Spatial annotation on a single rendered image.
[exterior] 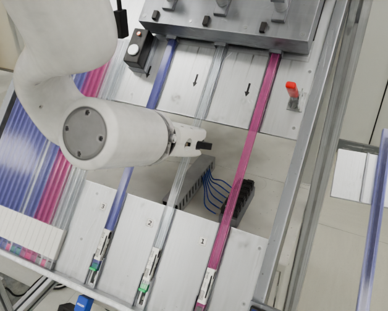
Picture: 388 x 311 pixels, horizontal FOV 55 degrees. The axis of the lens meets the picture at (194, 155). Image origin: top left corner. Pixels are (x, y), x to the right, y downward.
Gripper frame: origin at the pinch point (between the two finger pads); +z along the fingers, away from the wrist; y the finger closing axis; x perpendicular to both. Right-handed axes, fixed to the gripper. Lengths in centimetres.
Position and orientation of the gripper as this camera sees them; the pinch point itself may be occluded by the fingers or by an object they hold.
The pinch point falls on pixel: (191, 139)
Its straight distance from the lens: 71.1
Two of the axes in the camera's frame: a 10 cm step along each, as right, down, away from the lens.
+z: 3.8, -0.2, 9.3
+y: -9.0, -2.4, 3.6
